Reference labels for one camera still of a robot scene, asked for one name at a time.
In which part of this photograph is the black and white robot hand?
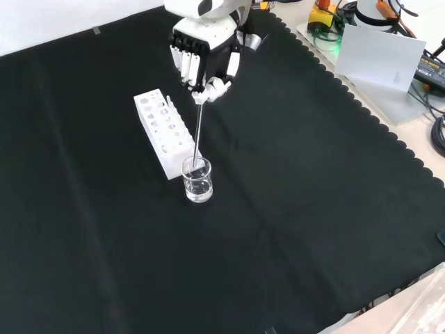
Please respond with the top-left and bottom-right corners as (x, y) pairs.
(168, 10), (264, 104)

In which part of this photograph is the clear glass rod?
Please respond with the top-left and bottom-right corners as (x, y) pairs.
(191, 102), (205, 170)

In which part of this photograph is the white test tube rack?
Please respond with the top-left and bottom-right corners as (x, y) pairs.
(133, 88), (196, 181)

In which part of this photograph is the small clear glass beaker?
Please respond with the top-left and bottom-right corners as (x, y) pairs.
(181, 156), (213, 204)

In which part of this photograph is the yellow stop button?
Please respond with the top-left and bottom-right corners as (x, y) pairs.
(307, 0), (343, 31)

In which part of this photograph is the pale board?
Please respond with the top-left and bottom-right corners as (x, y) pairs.
(334, 23), (428, 93)

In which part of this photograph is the black bench cloth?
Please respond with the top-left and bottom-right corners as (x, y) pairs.
(0, 5), (445, 334)

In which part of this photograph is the black power adapter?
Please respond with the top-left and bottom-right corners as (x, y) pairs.
(413, 51), (445, 92)

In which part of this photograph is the thin green cable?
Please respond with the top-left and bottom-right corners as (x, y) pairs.
(312, 28), (343, 53)

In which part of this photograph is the orange cable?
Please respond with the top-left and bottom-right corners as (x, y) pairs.
(377, 0), (418, 38)

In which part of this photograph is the grey base plate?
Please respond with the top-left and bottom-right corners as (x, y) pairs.
(295, 19), (434, 125)

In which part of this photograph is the black cable bundle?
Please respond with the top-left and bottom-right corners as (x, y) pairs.
(430, 116), (445, 157)

